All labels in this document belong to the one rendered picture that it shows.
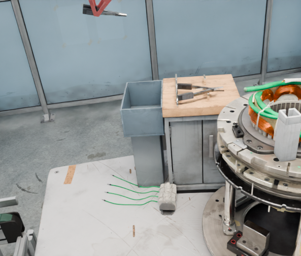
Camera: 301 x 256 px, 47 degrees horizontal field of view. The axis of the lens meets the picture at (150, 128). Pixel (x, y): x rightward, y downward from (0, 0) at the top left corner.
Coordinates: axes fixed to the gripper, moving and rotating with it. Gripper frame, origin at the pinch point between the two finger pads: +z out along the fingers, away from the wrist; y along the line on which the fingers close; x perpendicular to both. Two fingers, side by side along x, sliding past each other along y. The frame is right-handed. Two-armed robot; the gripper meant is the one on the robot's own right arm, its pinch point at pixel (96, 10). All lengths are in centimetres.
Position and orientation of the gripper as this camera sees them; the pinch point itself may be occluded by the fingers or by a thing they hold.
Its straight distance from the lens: 104.8
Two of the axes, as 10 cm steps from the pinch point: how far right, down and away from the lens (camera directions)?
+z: -2.3, 6.5, 7.3
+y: 0.9, 7.6, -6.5
